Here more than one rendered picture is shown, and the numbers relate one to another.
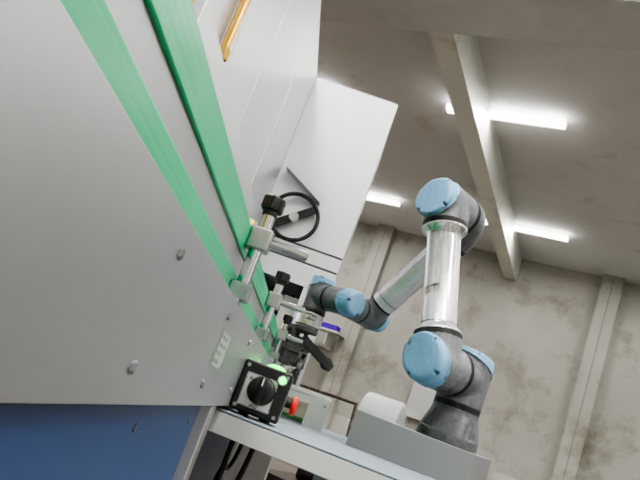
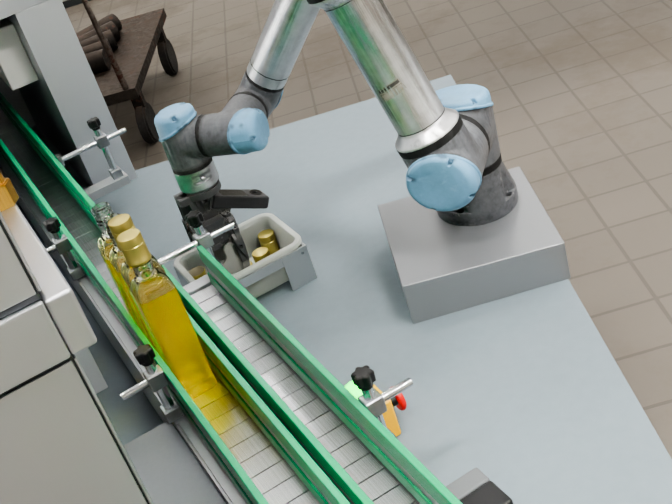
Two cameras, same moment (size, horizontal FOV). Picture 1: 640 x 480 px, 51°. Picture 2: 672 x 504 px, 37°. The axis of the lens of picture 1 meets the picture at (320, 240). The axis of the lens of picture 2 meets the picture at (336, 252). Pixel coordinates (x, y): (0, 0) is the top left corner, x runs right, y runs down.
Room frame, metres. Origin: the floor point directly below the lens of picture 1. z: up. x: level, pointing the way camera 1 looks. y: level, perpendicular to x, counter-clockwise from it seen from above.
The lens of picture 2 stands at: (0.29, 0.41, 1.79)
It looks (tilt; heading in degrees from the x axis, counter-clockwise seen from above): 31 degrees down; 338
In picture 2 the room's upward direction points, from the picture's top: 18 degrees counter-clockwise
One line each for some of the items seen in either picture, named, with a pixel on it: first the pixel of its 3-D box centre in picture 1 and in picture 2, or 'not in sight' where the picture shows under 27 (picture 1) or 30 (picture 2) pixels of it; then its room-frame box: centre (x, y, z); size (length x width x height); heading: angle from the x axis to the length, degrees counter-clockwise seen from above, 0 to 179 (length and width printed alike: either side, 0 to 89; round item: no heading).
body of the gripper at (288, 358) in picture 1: (296, 347); (207, 214); (1.92, -0.04, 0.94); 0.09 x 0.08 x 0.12; 87
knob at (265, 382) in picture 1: (260, 390); not in sight; (1.06, 0.00, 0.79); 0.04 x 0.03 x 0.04; 87
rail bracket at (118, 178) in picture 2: not in sight; (101, 167); (2.47, 0.00, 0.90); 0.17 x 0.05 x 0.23; 87
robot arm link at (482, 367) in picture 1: (465, 376); (460, 125); (1.66, -0.45, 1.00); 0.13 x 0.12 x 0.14; 132
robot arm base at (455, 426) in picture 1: (451, 423); (472, 180); (1.67, -0.46, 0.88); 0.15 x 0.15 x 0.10
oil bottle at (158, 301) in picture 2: not in sight; (172, 331); (1.57, 0.17, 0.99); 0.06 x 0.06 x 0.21; 88
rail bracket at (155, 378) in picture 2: not in sight; (146, 391); (1.53, 0.25, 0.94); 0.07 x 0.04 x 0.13; 87
